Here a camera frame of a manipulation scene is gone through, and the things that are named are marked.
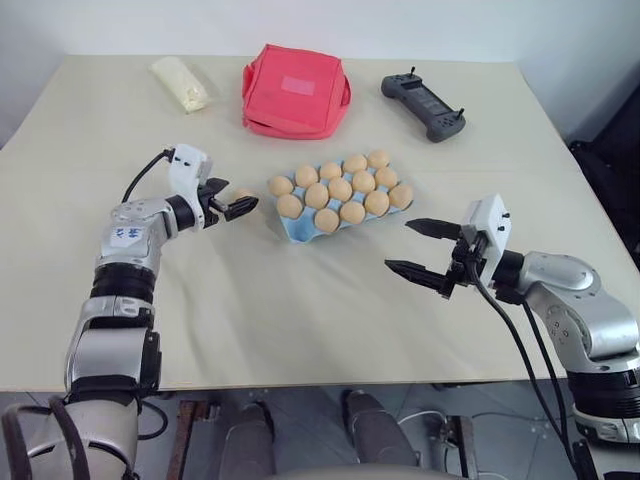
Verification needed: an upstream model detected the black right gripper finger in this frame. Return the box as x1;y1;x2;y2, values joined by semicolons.
404;217;464;242
383;258;447;295

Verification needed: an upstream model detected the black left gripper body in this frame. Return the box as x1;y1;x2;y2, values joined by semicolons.
197;178;230;229

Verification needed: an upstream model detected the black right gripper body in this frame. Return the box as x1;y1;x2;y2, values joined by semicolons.
439;227;489;302

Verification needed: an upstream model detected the blue egg carton with eggs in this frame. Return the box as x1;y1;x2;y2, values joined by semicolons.
268;149;415;246

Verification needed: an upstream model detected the red fabric bag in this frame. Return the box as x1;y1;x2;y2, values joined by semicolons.
241;43;353;143

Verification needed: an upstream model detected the white filled plastic bag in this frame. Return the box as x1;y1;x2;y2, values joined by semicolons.
148;56;210;115

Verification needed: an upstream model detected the grey handheld remote controller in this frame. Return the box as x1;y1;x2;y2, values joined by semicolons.
380;67;468;144

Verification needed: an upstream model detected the dark rounded shape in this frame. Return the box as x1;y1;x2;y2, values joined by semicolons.
227;402;277;467
342;388;417;467

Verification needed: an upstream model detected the rusty metal bar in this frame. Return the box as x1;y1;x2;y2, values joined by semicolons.
167;399;222;480
442;414;477;477

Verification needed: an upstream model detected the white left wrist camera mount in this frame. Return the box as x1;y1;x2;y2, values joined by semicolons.
165;143;215;232

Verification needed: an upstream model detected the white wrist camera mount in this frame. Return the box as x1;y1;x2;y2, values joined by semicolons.
460;192;512;281
165;143;215;232

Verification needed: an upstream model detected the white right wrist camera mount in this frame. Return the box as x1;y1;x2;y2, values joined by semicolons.
460;192;512;281

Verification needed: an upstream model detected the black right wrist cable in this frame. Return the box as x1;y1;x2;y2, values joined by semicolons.
517;297;571;454
467;257;574;480

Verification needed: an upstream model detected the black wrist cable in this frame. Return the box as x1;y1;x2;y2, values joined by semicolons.
121;146;176;202
467;257;574;480
517;297;571;454

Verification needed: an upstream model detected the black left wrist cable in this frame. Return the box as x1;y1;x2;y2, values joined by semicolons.
121;146;176;202

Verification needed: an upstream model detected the white floor cable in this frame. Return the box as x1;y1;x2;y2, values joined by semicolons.
399;408;452;427

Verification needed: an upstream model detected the dark left arm cable bundle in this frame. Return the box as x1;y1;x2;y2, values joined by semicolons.
0;395;169;480

